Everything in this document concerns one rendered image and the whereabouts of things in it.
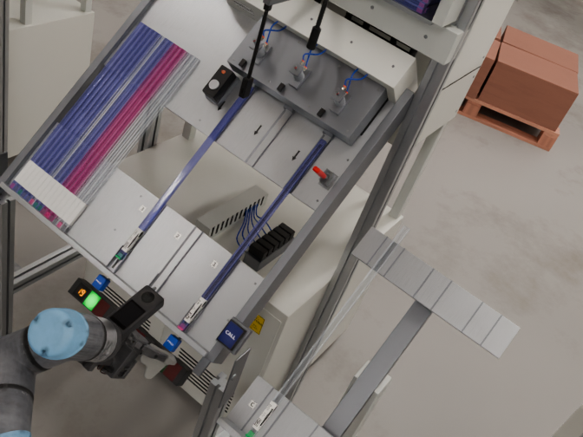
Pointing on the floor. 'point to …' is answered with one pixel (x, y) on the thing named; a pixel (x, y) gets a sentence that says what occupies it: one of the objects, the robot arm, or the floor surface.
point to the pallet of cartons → (524, 86)
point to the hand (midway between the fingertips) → (153, 339)
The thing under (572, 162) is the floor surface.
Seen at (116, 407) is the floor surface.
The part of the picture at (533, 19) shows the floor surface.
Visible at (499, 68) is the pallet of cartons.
